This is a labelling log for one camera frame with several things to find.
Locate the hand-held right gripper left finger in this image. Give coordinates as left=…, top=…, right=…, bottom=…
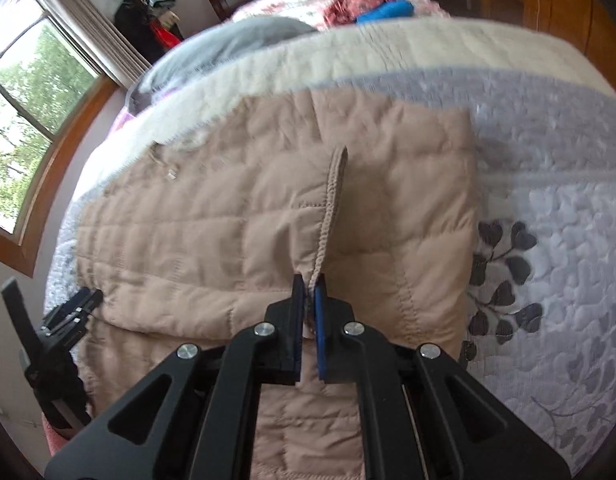
left=44, top=273, right=306, bottom=480

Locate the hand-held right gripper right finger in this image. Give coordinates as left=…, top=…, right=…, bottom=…
left=313, top=274, right=573, bottom=480

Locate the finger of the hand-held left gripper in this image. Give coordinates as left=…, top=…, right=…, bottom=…
left=62, top=287, right=104, bottom=316
left=42, top=305, right=96, bottom=336

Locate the beige quilted jacket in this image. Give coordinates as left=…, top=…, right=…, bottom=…
left=75, top=91, right=479, bottom=480

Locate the wood-framed window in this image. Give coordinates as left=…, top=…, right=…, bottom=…
left=0, top=10, right=118, bottom=276

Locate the beige curtain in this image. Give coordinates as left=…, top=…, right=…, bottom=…
left=30, top=0, right=153, bottom=88

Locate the bed with grey quilt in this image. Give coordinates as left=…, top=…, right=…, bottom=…
left=42, top=15, right=616, bottom=480

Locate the red bag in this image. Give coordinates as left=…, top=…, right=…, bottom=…
left=150, top=22, right=183, bottom=48

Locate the black coat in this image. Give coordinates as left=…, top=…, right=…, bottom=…
left=114, top=0, right=183, bottom=66

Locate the grey pillow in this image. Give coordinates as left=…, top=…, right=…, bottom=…
left=125, top=16, right=319, bottom=111

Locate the red patterned cloth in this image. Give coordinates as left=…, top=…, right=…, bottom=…
left=323, top=0, right=389, bottom=28

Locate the pink red patterned pillow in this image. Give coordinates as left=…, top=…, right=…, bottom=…
left=230, top=0, right=441, bottom=31

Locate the blue cloth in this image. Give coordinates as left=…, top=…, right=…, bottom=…
left=357, top=0, right=413, bottom=25

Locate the wooden wardrobe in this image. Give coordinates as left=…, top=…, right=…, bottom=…
left=550, top=0, right=616, bottom=76

